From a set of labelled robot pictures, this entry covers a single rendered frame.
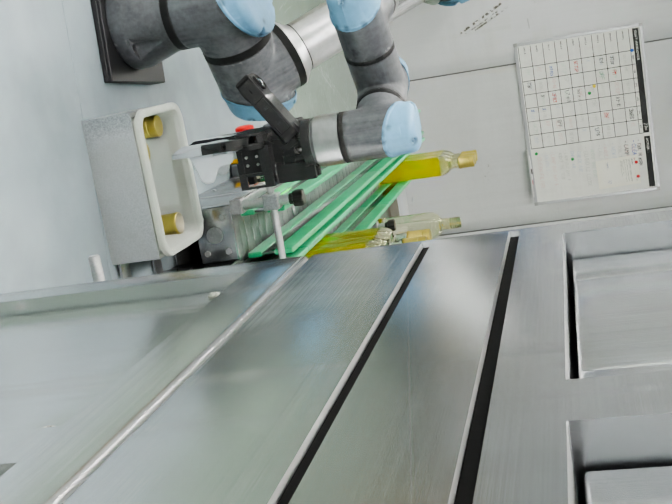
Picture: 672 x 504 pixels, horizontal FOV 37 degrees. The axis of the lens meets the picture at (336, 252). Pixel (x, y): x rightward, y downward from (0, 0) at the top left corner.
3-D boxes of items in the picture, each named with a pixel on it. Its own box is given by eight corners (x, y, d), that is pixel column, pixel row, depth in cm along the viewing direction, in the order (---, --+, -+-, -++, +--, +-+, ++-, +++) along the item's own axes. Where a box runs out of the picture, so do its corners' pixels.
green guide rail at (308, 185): (240, 216, 170) (285, 210, 168) (239, 210, 170) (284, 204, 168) (397, 115, 337) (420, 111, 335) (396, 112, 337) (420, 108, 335)
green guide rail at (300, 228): (248, 258, 172) (293, 253, 170) (247, 253, 172) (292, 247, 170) (400, 137, 338) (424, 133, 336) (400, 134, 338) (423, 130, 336)
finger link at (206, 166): (176, 191, 147) (237, 179, 147) (167, 151, 146) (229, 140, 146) (179, 187, 150) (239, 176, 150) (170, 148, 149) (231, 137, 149)
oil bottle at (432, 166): (378, 185, 293) (474, 171, 286) (375, 166, 292) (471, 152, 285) (381, 181, 298) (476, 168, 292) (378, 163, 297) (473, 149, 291)
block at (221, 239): (200, 265, 169) (239, 260, 167) (189, 211, 167) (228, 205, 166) (207, 260, 172) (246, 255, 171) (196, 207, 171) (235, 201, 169)
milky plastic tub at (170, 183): (114, 266, 152) (168, 259, 150) (82, 119, 147) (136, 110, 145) (158, 241, 168) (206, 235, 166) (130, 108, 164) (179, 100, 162)
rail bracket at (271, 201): (241, 271, 168) (313, 262, 165) (222, 172, 165) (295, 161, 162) (247, 267, 171) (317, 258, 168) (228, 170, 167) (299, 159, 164)
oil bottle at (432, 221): (362, 249, 262) (462, 236, 255) (357, 229, 259) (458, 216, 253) (365, 239, 267) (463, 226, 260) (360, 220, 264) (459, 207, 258)
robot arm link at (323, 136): (333, 115, 142) (344, 108, 149) (302, 120, 143) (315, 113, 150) (342, 167, 143) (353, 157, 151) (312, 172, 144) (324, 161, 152)
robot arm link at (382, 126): (424, 127, 149) (422, 164, 143) (352, 138, 152) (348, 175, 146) (413, 84, 144) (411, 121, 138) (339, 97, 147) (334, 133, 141)
